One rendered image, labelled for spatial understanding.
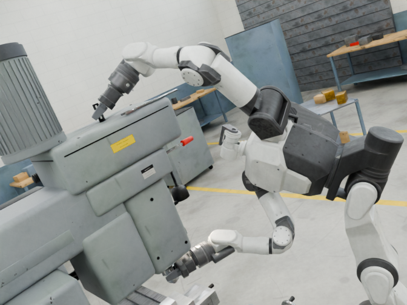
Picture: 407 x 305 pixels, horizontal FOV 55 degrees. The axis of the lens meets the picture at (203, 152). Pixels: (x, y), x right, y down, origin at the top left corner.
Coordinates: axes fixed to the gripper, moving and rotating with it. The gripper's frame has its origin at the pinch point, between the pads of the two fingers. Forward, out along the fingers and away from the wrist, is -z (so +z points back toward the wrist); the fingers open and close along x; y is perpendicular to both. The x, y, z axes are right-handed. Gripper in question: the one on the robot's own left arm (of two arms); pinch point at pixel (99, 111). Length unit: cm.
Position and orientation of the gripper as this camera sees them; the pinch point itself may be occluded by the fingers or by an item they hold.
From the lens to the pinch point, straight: 143.2
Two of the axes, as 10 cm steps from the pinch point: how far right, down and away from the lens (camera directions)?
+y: -7.5, -5.8, -3.3
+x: -2.9, -1.6, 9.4
